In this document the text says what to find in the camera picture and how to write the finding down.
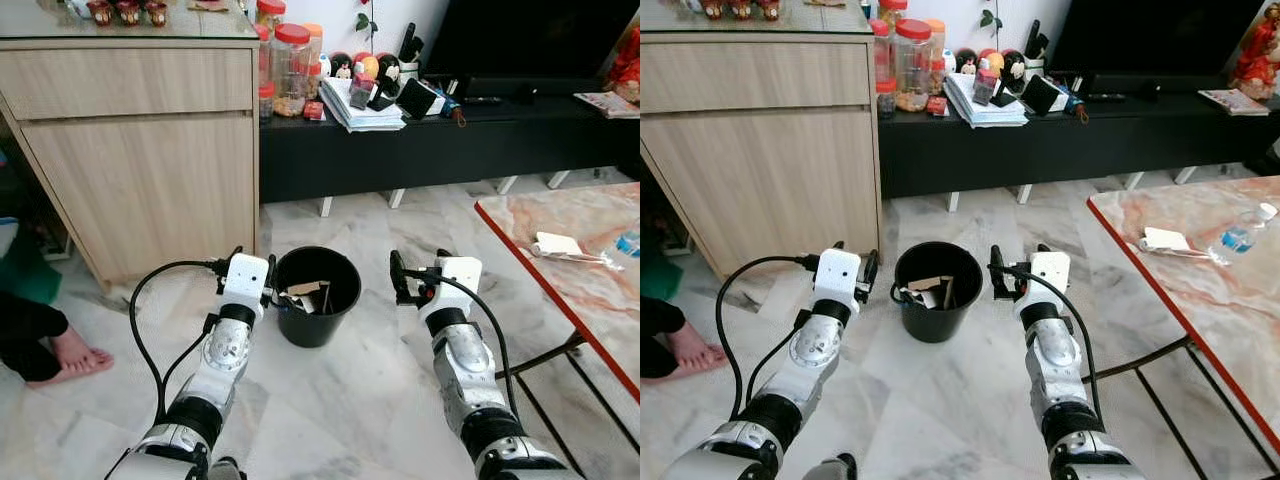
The white paper trash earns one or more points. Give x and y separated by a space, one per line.
1165 238
557 243

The teal fabric item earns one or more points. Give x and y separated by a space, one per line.
25 265
657 270

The light wooden cabinet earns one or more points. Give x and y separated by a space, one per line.
130 170
760 170

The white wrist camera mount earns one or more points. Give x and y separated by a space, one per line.
1048 272
837 272
458 280
245 275

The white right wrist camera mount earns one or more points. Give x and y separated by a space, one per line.
458 280
1048 272

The small red lid jar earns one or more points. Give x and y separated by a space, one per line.
886 100
266 102

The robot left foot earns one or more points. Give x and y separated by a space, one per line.
228 470
832 468

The tall red lid jar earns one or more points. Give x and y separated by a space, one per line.
270 12
892 8

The black white electronic device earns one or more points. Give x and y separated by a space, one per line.
420 98
1045 95

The red orange statue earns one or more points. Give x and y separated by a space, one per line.
1260 55
628 65

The small green plant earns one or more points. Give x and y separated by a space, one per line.
368 20
991 17

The clear plastic water bottle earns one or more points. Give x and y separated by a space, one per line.
628 245
1240 238

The marble pattern folding table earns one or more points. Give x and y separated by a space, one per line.
1220 290
600 290

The white pen holder cup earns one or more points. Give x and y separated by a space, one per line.
1033 62
409 68

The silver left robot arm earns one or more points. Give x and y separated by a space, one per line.
225 350
815 345

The small red figurine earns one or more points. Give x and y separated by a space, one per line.
100 10
155 10
127 10
711 8
768 8
739 8

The black remote control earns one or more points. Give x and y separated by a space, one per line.
482 99
1105 97

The black flat screen TV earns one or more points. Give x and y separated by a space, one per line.
1150 40
530 40

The person leg with bare foot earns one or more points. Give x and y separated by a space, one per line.
697 350
75 355

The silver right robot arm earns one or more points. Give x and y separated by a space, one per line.
470 360
1060 355

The small red box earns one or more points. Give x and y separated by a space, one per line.
937 106
314 110

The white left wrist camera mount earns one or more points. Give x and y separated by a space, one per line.
245 275
837 272

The large red lid snack jar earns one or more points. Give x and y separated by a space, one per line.
291 70
913 65

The black low TV cabinet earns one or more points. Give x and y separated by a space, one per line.
1050 150
420 150

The black rubbish bin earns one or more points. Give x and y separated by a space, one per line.
315 328
937 322

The white paper stack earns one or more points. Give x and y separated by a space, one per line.
985 108
360 112

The printed magazine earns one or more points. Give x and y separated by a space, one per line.
1235 100
608 103

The flattened carton trash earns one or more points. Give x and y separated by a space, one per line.
305 297
928 290

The orange lid plastic jar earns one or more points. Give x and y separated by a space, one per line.
315 45
938 40

